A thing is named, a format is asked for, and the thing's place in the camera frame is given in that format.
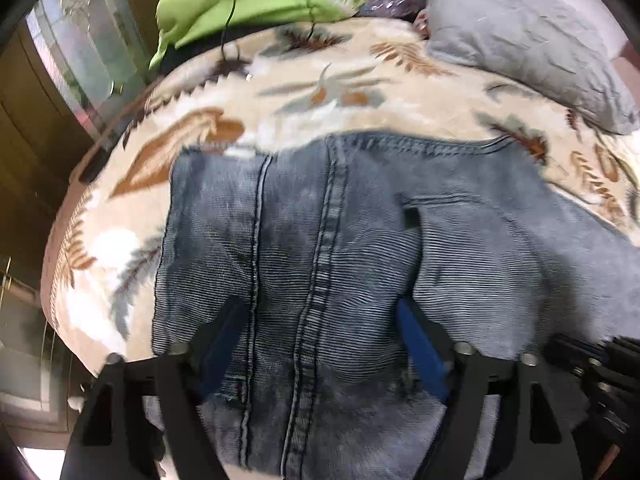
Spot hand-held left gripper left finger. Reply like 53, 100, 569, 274
60, 294, 251, 480

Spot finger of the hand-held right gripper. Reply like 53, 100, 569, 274
575, 366, 640, 457
546, 335, 640, 377

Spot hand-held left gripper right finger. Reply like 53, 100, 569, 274
397, 297, 583, 480

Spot grey-blue denim pants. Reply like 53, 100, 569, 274
145, 130, 640, 477

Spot beige leaf-print blanket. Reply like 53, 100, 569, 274
40, 17, 640, 480

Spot dark cloth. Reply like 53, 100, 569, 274
159, 27, 261, 78

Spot wooden door with glass panel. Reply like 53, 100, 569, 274
0, 0, 177, 441

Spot grey pillow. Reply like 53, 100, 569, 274
422, 0, 640, 136

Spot purple cloth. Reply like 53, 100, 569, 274
357, 0, 431, 27

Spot plain green cloth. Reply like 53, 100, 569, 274
149, 0, 347, 73

